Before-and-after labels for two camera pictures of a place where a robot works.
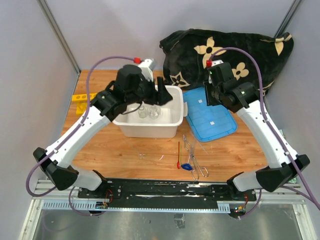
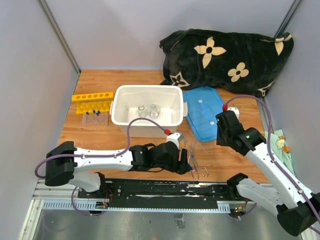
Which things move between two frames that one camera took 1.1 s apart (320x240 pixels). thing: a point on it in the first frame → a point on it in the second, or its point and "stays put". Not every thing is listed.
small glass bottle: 142,112 stays put
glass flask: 154,113 stays put
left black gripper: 160,97 → 184,166
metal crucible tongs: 195,172 stays put
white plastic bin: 154,120 stays put
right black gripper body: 217,98 → 222,137
